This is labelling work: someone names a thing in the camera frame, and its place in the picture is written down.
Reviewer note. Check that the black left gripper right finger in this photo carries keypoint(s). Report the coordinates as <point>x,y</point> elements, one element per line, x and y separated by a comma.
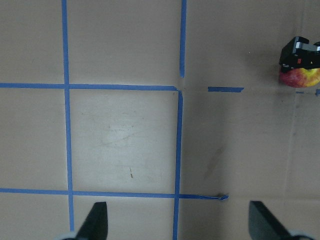
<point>263,225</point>

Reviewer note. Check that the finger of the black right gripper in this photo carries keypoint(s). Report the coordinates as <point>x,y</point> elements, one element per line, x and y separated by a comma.
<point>299,53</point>

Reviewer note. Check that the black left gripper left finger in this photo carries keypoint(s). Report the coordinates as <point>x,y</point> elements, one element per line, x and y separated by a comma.
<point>95,226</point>

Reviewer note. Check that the red yellow apple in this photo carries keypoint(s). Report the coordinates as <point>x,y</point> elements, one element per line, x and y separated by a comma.
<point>300,77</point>

